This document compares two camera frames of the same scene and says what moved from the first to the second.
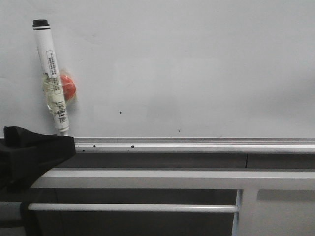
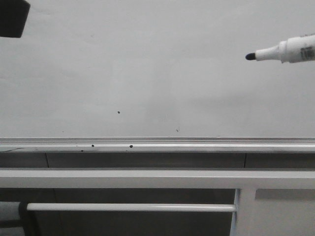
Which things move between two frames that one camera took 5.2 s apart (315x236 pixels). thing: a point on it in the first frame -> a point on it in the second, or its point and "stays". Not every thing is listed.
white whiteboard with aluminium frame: (166, 76) stays
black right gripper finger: (24, 156) -> (13, 15)
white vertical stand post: (245, 221) stays
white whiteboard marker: (51, 83) -> (298, 49)
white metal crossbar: (167, 178) stays
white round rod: (116, 208) stays
